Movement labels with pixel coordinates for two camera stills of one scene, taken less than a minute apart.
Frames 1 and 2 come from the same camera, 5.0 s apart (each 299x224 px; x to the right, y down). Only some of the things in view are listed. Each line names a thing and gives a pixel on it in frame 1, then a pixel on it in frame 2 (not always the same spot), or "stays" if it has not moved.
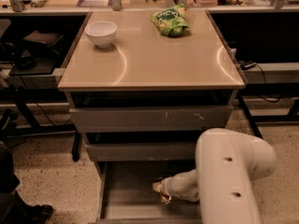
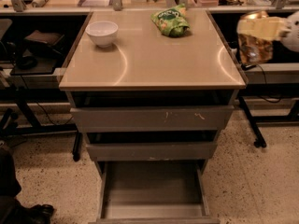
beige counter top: [141, 58] stays
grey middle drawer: [142, 151] stays
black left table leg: [77, 147] stays
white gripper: [168, 187] → [291, 32]
